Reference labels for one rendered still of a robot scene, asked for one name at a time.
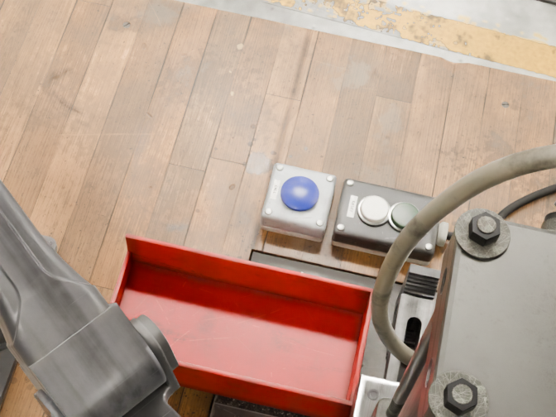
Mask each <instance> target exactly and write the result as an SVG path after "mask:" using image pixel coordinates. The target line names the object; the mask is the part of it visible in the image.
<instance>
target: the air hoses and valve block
mask: <svg viewBox="0 0 556 417"><path fill-rule="evenodd" d="M554 168H556V144H553V145H548V146H540V147H536V148H532V149H529V150H526V151H520V152H517V153H514V154H511V155H508V156H505V157H503V158H500V159H498V160H496V161H493V162H491V163H489V164H487V165H484V166H482V167H480V168H478V169H476V170H474V171H473V172H471V173H470V174H468V175H466V176H464V177H462V178H461V179H460V180H458V181H457V182H455V183H454V184H453V185H451V186H449V187H448V188H447V189H446V190H445V191H443V192H442V193H441V194H439V195H438V196H437V197H435V198H434V199H433V200H431V201H430V202H429V203H428V204H427V205H426V206H424V207H423V208H422V209H421V210H420V211H419V212H418V213H417V214H416V215H415V216H414V217H413V218H412V219H411V220H410V221H409V222H408V223H407V225H406V226H405V227H404V228H403V229H402V231H401V232H400V234H399V235H398V237H397V238H396V240H395V241H394V242H393V244H392V246H391V248H390V250H389V251H388V253H387V255H386V257H385V260H384V261H383V263H382V265H381V269H380V271H379V273H378V276H377V278H376V283H375V285H374V288H373V291H372V296H371V318H372V322H373V325H374V328H375V330H376V333H377V335H378V337H379V339H380V340H381V341H382V343H383V344H384V345H385V347H386V348H387V349H388V351H389V352H390V353H391V354H392V355H393V356H394V357H396V358H397V359H398V360H399V361H401V362H403V363H404V364H405V365H407V366H408V365H409V363H410V359H411V358H412V356H413V354H414V352H415V351H413V350H412V349H410V348H409V347H407V346H406V345H405V344H404V343H403V342H402V341H401V340H400V339H399V337H398V336H397V334H396V333H395V330H394V329H393V328H392V325H391V321H390V319H389V312H388V309H389V300H390V296H391V291H392V288H393V286H394V284H395V280H396V278H397V276H398V275H399V273H400V270H401V268H402V266H403V265H404V263H405V261H406V259H407V258H408V256H409V255H410V253H411V252H412V251H413V249H414V248H415V246H416V245H417V244H418V242H419V241H420V240H421V239H422V238H423V237H424V235H425V234H426V233H427V232H428V231H429V230H430V229H431V228H432V227H433V226H435V225H436V224H437V223H438V222H439V221H441V220H442V219H443V218H444V217H446V216H447V215H448V214H450V213H451V212H452V211H453V210H455V209H456V208H458V207H459V206H461V205H462V204H464V203H466V202H467V201H468V200H469V199H471V198H473V197H475V196H477V195H478V194H480V193H482V192H483V191H485V190H487V189H490V188H492V187H494V186H496V185H498V184H501V183H503V182H505V181H507V180H512V179H514V178H516V177H519V176H522V175H528V174H531V173H534V172H537V171H541V170H550V169H554Z"/></svg>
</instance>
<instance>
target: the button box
mask: <svg viewBox="0 0 556 417"><path fill-rule="evenodd" d="M555 192H556V184H554V185H550V186H547V187H545V188H542V189H539V190H536V191H535V192H533V193H530V194H527V195H526V196H524V197H522V198H520V199H517V200H516V201H514V202H513V203H511V204H509V205H507V206H506V207H504V208H503V209H502V210H501V211H500V212H499V213H498V215H500V216H501V217H502V218H503V219H505V218H506V217H507V216H508V215H509V214H511V213H513V212H514V211H516V210H517V209H518V208H520V207H522V206H524V205H526V204H528V203H530V202H532V201H535V200H536V199H540V198H542V197H544V196H546V195H549V194H552V193H555ZM370 196H378V197H381V198H383V199H384V200H385V201H386V202H387V204H388V207H389V212H388V215H387V217H386V219H385V220H383V221H382V222H379V223H371V222H369V221H367V220H366V219H365V218H364V217H363V216H362V215H361V212H360V208H361V205H362V201H363V200H364V199H366V198H367V197H370ZM433 199H434V197H431V196H427V195H423V194H416V193H412V192H408V191H404V190H400V189H393V188H390V187H385V186H382V185H374V184H371V183H367V182H363V181H359V180H352V179H345V180H344V182H343V189H342V193H341V197H340V201H339V205H338V211H337V216H336V219H335V224H334V227H333V234H332V241H331V243H332V244H333V245H334V246H337V247H344V248H348V249H352V250H356V251H360V252H366V253H371V254H374V255H378V256H384V257H386V255H387V253H388V251H389V250H390V248H391V246H392V244H393V242H394V241H395V240H396V238H397V237H398V235H399V234H400V232H401V231H402V229H401V228H398V227H397V226H396V225H394V223H393V222H392V221H391V211H392V209H393V208H394V207H395V206H396V205H397V204H400V203H408V204H412V205H414V206H415V207H416V208H417V210H418V211H420V210H421V209H422V208H423V207H424V206H426V205H427V204H428V203H429V202H430V201H431V200H433ZM452 235H453V232H449V231H448V223H446V222H441V223H439V222H438V223H437V224H436V225H435V226H433V227H432V228H431V229H430V230H429V231H428V232H427V233H426V234H425V235H424V237H423V238H422V239H421V240H420V241H419V242H418V244H417V245H416V246H415V248H414V249H413V251H412V252H411V253H410V255H409V256H408V258H407V259H406V261H407V262H411V263H414V264H419V265H422V266H427V265H428V264H429V263H430V261H431V260H432V258H433V255H434V251H435V246H436V244H437V245H438V246H440V247H443V246H444V244H445V242H446V240H450V238H451V236H452Z"/></svg>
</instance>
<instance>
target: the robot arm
mask: <svg viewBox="0 0 556 417"><path fill-rule="evenodd" d="M57 250H58V247H57V245H56V241H55V239H54V238H52V237H48V236H44V235H41V234H40V232H39V231H38V230H37V228H36V227H35V225H34V224H33V223H32V221H31V220H30V219H29V218H28V217H27V215H26V213H25V212H24V211H23V209H22V208H21V206H20V205H19V204H18V202H17V201H16V200H15V199H14V197H13V196H12V194H11V193H10V192H9V190H8V189H7V187H6V186H5V184H4V183H3V182H2V181H1V179H0V407H1V405H2V401H3V398H4V396H5V394H6V391H7V388H8V385H9V382H10V380H11V378H12V373H13V371H14V369H15V366H16V364H17V362H19V364H20V365H19V366H20V368H21V369H22V370H23V371H24V373H25V374H26V376H27V377H28V378H29V380H30V381H31V383H32V384H33V385H34V387H35V388H36V389H37V390H38V392H36V393H35V394H34V397H35V399H36V400H37V401H38V403H39V404H40V406H41V408H42V409H43V410H44V412H45V413H46V415H47V417H181V416H180V415H179V414H178V413H177V412H176V411H175V410H174V409H173V408H172V407H171V406H170V405H169V404H168V399H169V398H170V397H171V396H172V395H173V393H174V392H175V391H176V390H178V389H179V388H180V384H179V382H178V381H177V379H176V377H175V374H174V372H173V370H174V369H176V368H177V366H179V363H178V362H177V359H176V357H175V354H174V353H173V351H172V349H171V347H170V345H169V343H168V341H167V339H166V338H165V336H164V334H163V333H162V332H161V331H160V330H159V328H158V327H157V326H156V325H155V324H154V322H153V321H152V320H151V319H149V318H148V317H147V316H145V315H144V314H142V315H140V316H139V317H138V318H137V319H135V318H133V319H131V320H129V319H128V318H127V316H126V315H125V314H124V313H123V311H122V310H121V308H120V307H119V305H118V304H117V303H111V304H108V303H107V301H106V300H105V299H104V298H103V296H102V295H101V294H100V292H99V291H98V289H97V288H96V287H95V285H91V284H90V283H88V282H87V281H86V280H85V279H84V278H83V277H82V276H81V275H80V274H78V273H77V272H76V271H75V270H74V269H73V268H72V267H71V266H70V265H68V264H67V263H66V262H65V261H64V260H63V259H62V257H61V256H60V255H59V254H58V253H57Z"/></svg>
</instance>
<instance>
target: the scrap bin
mask: <svg viewBox="0 0 556 417"><path fill-rule="evenodd" d="M125 238H126V244H127V253H126V256H125V258H124V261H123V264H122V269H121V271H120V274H119V277H118V279H117V284H116V286H115V289H114V292H113V296H112V298H111V301H110V304H111V303H117V304H118V305H119V307H120V308H121V310H122V311H123V313H124V314H125V315H126V316H127V318H128V319H129V320H131V319H133V318H135V319H137V318H138V317H139V316H140V315H142V314H144V315H145V316H147V317H148V318H149V319H151V320H152V321H153V322H154V324H155V325H156V326H157V327H158V328H159V330H160V331H161V332H162V333H163V334H164V336H165V338H166V339H167V341H168V343H169V345H170V347H171V349H172V351H173V353H174V354H175V357H176V359H177V362H178V363H179V366H177V368H176V369H174V370H173V372H174V374H175V377H176V379H177V381H178V382H179V384H180V386H182V387H186V388H190V389H193V390H197V391H203V392H208V393H211V394H215V395H221V396H225V397H228V398H233V399H236V400H242V401H246V402H250V403H253V404H258V405H264V406H267V407H271V408H275V409H278V410H285V411H289V412H292V413H296V414H300V415H307V416H310V417H349V416H350V413H351V408H352V401H353V396H354V391H355V389H356V386H357V382H358V380H359V376H360V372H361V367H362V359H363V355H364V351H365V346H366V341H367V334H368V329H369V325H370V320H371V296H372V291H373V289H371V288H367V287H363V286H360V285H353V284H349V283H345V282H341V281H337V280H330V279H327V278H323V277H319V276H312V275H309V274H305V273H301V272H297V271H291V270H286V269H283V268H279V267H275V266H268V265H264V264H261V263H257V262H253V261H246V260H243V259H238V258H235V257H231V256H224V255H220V254H217V253H212V252H206V251H202V250H199V249H194V248H191V247H184V246H180V245H176V244H172V243H168V242H162V241H158V240H154V239H150V238H146V237H140V236H136V235H132V234H128V233H127V234H126V236H125Z"/></svg>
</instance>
